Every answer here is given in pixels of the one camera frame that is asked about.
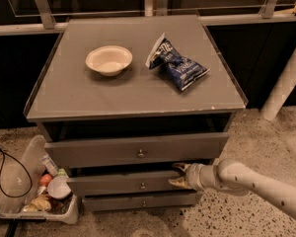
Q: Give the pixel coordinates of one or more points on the grey bottom drawer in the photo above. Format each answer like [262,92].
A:
[150,200]

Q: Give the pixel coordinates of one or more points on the red apple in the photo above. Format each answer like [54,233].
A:
[45,180]

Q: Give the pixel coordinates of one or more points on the white tube bottle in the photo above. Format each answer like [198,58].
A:
[49,165]

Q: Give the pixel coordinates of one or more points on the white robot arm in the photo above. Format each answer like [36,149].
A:
[235,178]

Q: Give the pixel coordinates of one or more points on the small white bowl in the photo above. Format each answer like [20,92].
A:
[58,188]

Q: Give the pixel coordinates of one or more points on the metal railing bracket left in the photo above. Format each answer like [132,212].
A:
[45,14]

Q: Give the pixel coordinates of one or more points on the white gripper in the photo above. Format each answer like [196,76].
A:
[193,176]

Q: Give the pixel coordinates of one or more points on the grey drawer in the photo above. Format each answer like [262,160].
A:
[132,183]
[136,150]
[150,200]

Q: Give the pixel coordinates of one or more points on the metal railing bracket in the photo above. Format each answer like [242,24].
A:
[45,14]
[267,9]

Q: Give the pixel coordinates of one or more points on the yellow snack wrapper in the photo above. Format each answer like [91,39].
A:
[40,203]

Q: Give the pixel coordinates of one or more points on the blue chip bag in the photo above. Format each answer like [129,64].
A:
[182,70]

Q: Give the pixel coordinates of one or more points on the white paper bowl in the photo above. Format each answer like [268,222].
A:
[109,60]

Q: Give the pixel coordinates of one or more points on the clear plastic bin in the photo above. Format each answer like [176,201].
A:
[23,187]

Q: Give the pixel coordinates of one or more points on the metal railing bracket right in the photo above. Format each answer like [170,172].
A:
[267,9]

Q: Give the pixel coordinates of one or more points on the white diagonal pole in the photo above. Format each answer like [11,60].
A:
[281,90]

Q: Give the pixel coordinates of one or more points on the grey drawer cabinet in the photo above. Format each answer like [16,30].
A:
[73,102]

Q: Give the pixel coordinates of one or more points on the grey top drawer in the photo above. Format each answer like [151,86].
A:
[136,150]

